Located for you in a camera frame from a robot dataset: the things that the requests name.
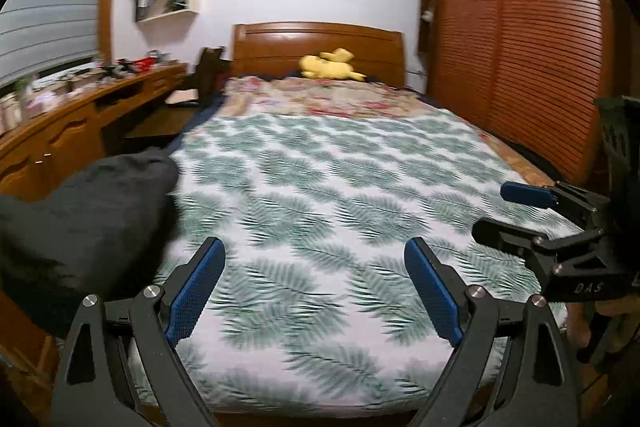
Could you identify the wooden louvered wardrobe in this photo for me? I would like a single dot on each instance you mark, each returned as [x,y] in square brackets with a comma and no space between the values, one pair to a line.
[530,32]

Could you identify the wooden desk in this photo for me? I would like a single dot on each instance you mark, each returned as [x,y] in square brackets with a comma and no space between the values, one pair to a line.
[65,132]

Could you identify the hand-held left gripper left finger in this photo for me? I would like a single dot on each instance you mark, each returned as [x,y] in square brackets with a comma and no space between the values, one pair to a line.
[197,292]

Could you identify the person's right hand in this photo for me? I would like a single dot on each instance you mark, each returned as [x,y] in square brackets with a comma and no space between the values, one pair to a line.
[579,327]

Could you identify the dark wooden chair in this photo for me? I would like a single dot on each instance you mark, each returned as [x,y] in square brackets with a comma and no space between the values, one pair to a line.
[210,67]

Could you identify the black jacket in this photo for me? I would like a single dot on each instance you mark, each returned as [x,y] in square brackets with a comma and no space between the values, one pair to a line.
[90,217]

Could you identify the black binders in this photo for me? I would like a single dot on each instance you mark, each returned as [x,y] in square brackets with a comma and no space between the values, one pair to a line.
[142,2]

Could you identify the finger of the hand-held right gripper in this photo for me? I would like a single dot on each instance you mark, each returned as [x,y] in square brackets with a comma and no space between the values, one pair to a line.
[500,232]
[525,193]

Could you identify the wooden headboard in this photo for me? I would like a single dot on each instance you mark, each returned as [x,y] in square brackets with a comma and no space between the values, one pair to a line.
[270,52]

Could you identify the yellow plush toy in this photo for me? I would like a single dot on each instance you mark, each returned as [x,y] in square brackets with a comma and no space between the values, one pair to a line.
[325,67]

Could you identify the floral blanket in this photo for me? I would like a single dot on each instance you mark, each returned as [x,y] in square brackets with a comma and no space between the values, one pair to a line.
[325,99]

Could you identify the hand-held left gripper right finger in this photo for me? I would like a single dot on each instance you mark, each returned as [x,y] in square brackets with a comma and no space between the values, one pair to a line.
[432,292]

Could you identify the leaf print blanket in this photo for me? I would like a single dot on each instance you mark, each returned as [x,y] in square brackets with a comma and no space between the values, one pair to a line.
[325,187]

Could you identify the black tripod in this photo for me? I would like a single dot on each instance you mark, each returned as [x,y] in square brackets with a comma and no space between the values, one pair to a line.
[122,68]

